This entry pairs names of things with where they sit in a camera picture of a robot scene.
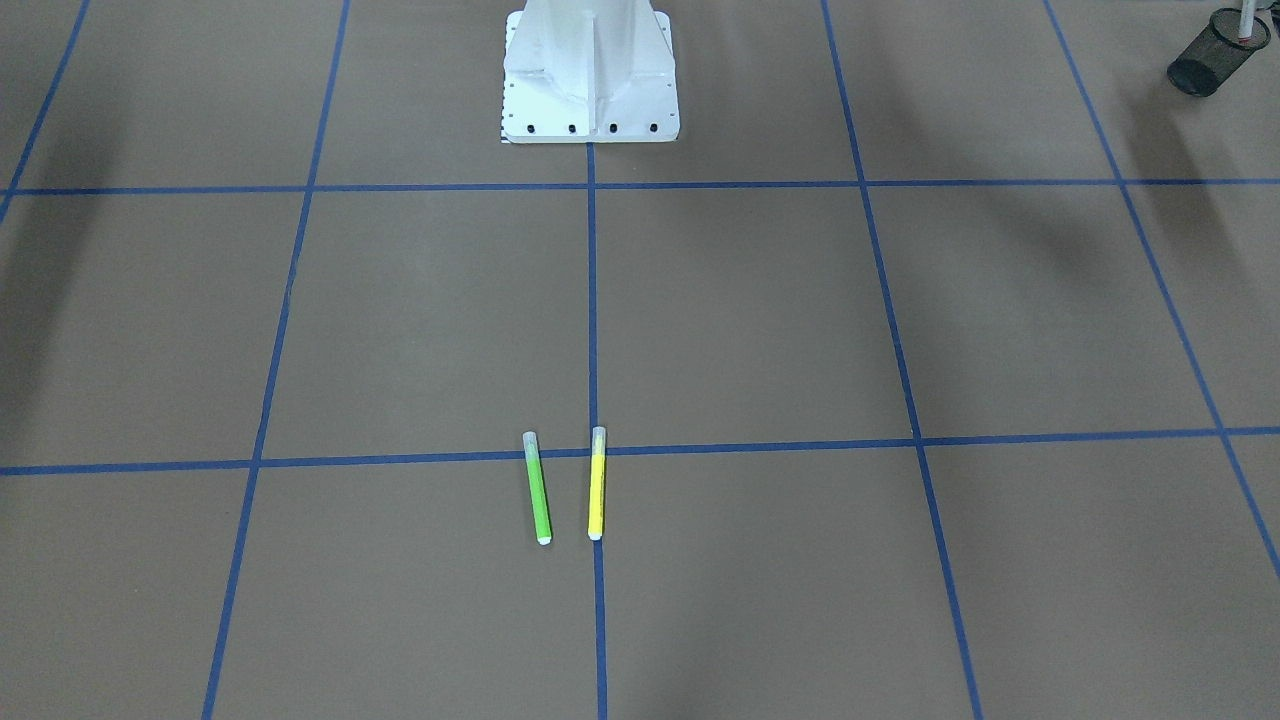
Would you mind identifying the yellow highlighter pen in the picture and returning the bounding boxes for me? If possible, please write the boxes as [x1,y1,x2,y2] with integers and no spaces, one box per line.
[588,427,607,542]

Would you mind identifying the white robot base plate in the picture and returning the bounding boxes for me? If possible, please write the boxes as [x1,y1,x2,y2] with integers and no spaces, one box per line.
[500,1,681,143]

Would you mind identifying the red and white marker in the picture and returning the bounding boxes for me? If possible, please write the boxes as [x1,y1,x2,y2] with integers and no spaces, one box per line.
[1236,0,1258,46]

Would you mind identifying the black mesh pen cup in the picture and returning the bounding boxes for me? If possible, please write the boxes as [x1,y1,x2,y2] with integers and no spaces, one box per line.
[1166,6,1272,97]

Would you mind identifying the green highlighter pen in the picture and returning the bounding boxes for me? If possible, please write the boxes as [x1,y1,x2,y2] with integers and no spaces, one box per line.
[522,430,554,547]

